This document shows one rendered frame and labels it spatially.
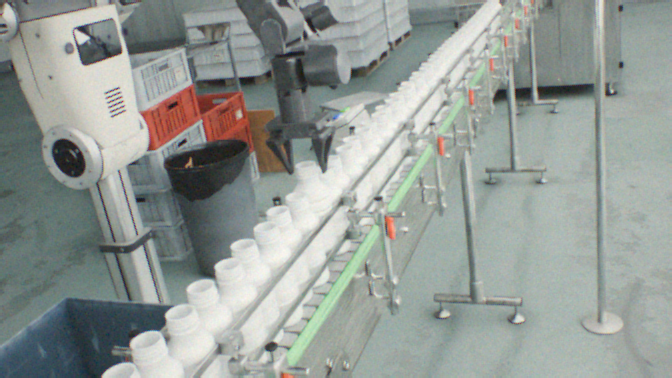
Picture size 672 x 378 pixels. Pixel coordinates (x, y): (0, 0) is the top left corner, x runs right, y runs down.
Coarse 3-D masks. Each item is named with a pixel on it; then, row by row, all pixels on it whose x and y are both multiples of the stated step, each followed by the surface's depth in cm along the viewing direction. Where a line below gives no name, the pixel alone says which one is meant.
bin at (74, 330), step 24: (48, 312) 130; (72, 312) 135; (96, 312) 133; (120, 312) 130; (144, 312) 128; (24, 336) 125; (48, 336) 130; (72, 336) 136; (96, 336) 136; (120, 336) 133; (0, 360) 119; (24, 360) 124; (48, 360) 130; (72, 360) 136; (96, 360) 139; (120, 360) 136
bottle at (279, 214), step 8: (272, 208) 104; (280, 208) 105; (272, 216) 102; (280, 216) 102; (288, 216) 103; (280, 224) 102; (288, 224) 103; (280, 232) 103; (288, 232) 103; (296, 232) 104; (288, 240) 102; (296, 240) 103; (296, 248) 103; (304, 256) 105; (296, 264) 104; (304, 264) 105; (296, 272) 104; (304, 272) 105; (304, 280) 106
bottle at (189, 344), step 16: (176, 320) 76; (192, 320) 77; (176, 336) 77; (192, 336) 77; (208, 336) 79; (176, 352) 77; (192, 352) 77; (208, 352) 78; (192, 368) 77; (208, 368) 78
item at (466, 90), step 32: (512, 0) 349; (448, 96) 197; (480, 96) 241; (352, 128) 162; (352, 192) 119; (352, 224) 120; (384, 224) 117; (384, 256) 120; (128, 352) 85; (224, 352) 79
